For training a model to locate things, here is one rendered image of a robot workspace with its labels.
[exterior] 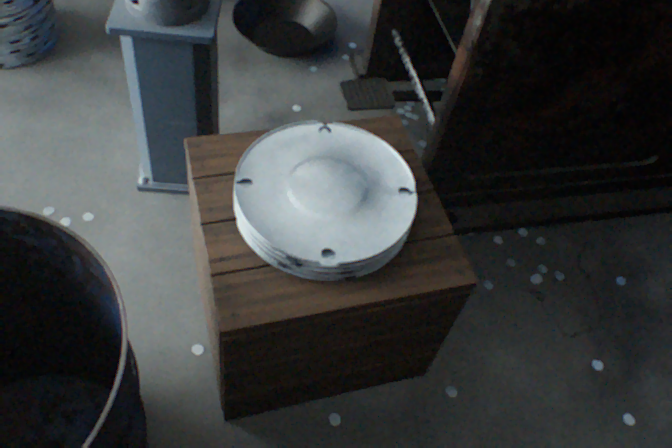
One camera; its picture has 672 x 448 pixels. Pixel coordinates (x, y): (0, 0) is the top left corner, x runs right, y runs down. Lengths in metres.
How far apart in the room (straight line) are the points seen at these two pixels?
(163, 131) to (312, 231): 0.52
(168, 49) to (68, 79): 0.63
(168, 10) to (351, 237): 0.52
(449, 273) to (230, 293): 0.34
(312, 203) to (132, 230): 0.58
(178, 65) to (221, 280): 0.46
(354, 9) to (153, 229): 1.01
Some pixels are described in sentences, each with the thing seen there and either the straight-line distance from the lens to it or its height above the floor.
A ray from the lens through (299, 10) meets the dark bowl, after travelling 2.00.
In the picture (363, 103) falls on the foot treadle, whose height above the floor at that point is 0.16.
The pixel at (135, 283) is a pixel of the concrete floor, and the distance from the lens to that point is 1.38.
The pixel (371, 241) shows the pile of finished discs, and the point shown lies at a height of 0.40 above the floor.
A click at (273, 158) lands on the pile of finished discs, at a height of 0.40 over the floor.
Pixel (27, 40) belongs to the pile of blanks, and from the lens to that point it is 1.85.
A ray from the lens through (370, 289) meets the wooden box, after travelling 0.97.
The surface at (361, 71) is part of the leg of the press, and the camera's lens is 1.81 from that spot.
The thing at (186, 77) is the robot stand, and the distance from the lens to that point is 1.26.
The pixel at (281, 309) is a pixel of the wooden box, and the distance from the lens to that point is 0.94.
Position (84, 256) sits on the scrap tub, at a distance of 0.89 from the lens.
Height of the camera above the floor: 1.17
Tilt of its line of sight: 50 degrees down
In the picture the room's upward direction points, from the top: 11 degrees clockwise
